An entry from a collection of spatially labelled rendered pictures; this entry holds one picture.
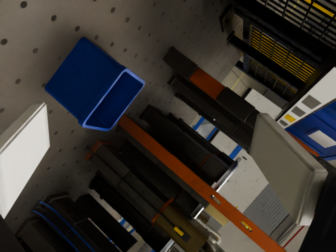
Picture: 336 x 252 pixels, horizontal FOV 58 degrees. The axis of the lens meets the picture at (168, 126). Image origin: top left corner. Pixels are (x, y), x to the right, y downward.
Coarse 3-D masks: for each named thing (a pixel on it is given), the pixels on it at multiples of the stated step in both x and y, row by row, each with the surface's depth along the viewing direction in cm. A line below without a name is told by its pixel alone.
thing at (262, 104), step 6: (246, 90) 826; (252, 90) 821; (246, 96) 825; (252, 96) 820; (258, 96) 816; (252, 102) 820; (258, 102) 816; (264, 102) 811; (270, 102) 807; (258, 108) 815; (264, 108) 811; (270, 108) 806; (276, 108) 802; (270, 114) 806; (276, 114) 802
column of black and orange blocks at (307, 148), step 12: (168, 60) 74; (180, 60) 73; (180, 72) 73; (192, 72) 72; (204, 72) 72; (204, 84) 72; (216, 84) 71; (216, 96) 71; (228, 96) 70; (240, 96) 69; (228, 108) 70; (240, 108) 69; (252, 108) 68; (240, 120) 73; (252, 120) 68; (288, 132) 66; (300, 144) 65
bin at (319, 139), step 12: (324, 108) 52; (300, 120) 65; (312, 120) 60; (324, 120) 55; (300, 132) 72; (312, 132) 65; (324, 132) 61; (312, 144) 73; (324, 144) 67; (324, 156) 75
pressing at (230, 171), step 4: (236, 160) 78; (232, 164) 77; (236, 164) 77; (228, 168) 76; (232, 168) 76; (228, 172) 76; (232, 172) 76; (224, 176) 76; (228, 176) 76; (220, 180) 76; (224, 180) 76; (216, 184) 77; (220, 184) 76; (216, 188) 76; (200, 204) 77; (196, 208) 77; (200, 208) 77; (192, 212) 77; (196, 212) 77; (192, 216) 77; (196, 216) 77; (172, 240) 78; (168, 244) 78; (172, 244) 78; (164, 248) 78; (168, 248) 78
